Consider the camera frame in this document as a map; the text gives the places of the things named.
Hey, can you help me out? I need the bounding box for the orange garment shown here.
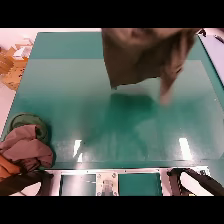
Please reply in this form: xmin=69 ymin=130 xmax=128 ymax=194
xmin=0 ymin=153 xmax=22 ymax=183

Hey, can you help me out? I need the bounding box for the green garment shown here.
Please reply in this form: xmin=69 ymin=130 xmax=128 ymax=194
xmin=8 ymin=112 xmax=57 ymax=168

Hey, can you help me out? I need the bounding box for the silver frame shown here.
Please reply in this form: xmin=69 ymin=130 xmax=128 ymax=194
xmin=43 ymin=166 xmax=214 ymax=197

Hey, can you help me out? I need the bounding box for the mauve garment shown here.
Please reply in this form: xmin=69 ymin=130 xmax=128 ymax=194
xmin=0 ymin=124 xmax=55 ymax=174

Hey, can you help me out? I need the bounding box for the brown garment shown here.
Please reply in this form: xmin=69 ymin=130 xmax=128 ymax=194
xmin=100 ymin=28 xmax=200 ymax=105

